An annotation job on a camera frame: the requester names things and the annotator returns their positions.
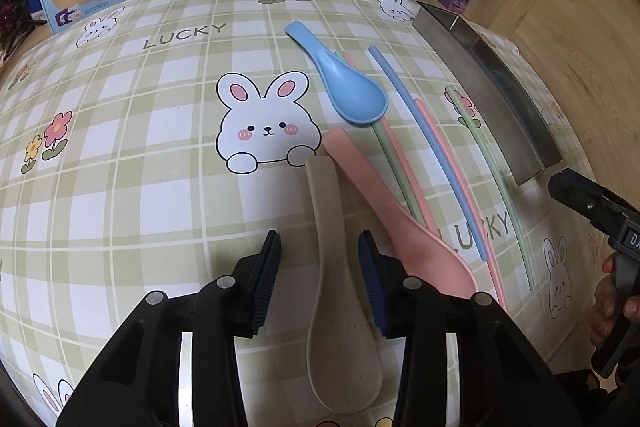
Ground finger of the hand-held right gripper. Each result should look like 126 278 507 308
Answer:
547 168 613 228

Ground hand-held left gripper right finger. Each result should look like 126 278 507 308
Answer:
357 231 583 427

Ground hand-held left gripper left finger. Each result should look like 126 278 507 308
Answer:
56 229 283 427

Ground green chopstick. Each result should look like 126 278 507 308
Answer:
341 52 422 218
445 86 536 290

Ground beige plastic spoon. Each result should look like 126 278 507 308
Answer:
303 155 385 413

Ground pink plastic spoon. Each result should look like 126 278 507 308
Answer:
322 127 478 300

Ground stainless steel tray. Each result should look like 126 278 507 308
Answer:
412 2 563 186

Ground blue chopstick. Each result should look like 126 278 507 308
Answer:
368 46 491 262

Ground blue plastic spoon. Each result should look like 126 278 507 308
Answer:
285 21 390 125

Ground person's right hand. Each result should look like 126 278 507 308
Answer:
589 252 621 350

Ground checked rabbit print tablecloth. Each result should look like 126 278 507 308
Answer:
0 0 601 427

